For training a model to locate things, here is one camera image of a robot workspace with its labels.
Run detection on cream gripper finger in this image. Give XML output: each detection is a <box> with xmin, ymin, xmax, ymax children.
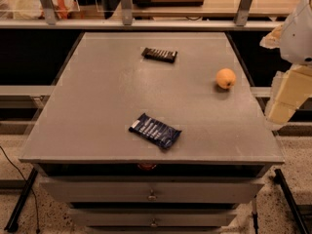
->
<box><xmin>259</xmin><ymin>25</ymin><xmax>282</xmax><ymax>49</ymax></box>
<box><xmin>265</xmin><ymin>64</ymin><xmax>312</xmax><ymax>125</ymax></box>

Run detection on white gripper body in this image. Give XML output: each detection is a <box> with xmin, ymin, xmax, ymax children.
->
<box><xmin>280</xmin><ymin>0</ymin><xmax>312</xmax><ymax>65</ymax></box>

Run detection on dark chocolate rxbar wrapper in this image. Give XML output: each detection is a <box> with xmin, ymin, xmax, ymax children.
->
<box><xmin>141</xmin><ymin>48</ymin><xmax>177</xmax><ymax>63</ymax></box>

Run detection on blue blueberry rxbar wrapper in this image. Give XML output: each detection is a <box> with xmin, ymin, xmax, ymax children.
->
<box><xmin>129</xmin><ymin>113</ymin><xmax>181</xmax><ymax>149</ymax></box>

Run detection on orange round fruit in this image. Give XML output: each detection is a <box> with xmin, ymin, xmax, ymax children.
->
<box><xmin>215</xmin><ymin>68</ymin><xmax>236</xmax><ymax>90</ymax></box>

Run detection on grey drawer cabinet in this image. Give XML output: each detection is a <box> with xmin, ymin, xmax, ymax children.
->
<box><xmin>22</xmin><ymin>32</ymin><xmax>284</xmax><ymax>234</ymax></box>

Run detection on upper drawer metal knob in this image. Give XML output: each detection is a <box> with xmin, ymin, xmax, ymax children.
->
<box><xmin>147</xmin><ymin>189</ymin><xmax>157</xmax><ymax>201</ymax></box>

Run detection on drawer metal knob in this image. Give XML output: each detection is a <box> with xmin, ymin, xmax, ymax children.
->
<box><xmin>147</xmin><ymin>189</ymin><xmax>157</xmax><ymax>201</ymax></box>
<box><xmin>150</xmin><ymin>219</ymin><xmax>158</xmax><ymax>228</ymax></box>

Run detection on lower drawer metal knob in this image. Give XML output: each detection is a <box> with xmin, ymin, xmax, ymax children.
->
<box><xmin>150</xmin><ymin>219</ymin><xmax>158</xmax><ymax>228</ymax></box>

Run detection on orange white plastic bag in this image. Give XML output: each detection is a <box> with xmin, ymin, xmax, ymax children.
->
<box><xmin>0</xmin><ymin>0</ymin><xmax>78</xmax><ymax>20</ymax></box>

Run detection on black right floor rail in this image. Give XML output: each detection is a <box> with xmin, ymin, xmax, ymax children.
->
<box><xmin>274</xmin><ymin>169</ymin><xmax>312</xmax><ymax>234</ymax></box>

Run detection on black floor rail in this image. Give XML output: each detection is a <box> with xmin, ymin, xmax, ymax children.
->
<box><xmin>274</xmin><ymin>169</ymin><xmax>312</xmax><ymax>234</ymax></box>
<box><xmin>4</xmin><ymin>169</ymin><xmax>38</xmax><ymax>233</ymax></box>

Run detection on black floor cable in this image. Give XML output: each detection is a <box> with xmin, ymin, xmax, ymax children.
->
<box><xmin>0</xmin><ymin>145</ymin><xmax>41</xmax><ymax>234</ymax></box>

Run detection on black left floor rail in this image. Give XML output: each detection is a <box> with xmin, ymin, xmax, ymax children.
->
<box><xmin>4</xmin><ymin>169</ymin><xmax>38</xmax><ymax>233</ymax></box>

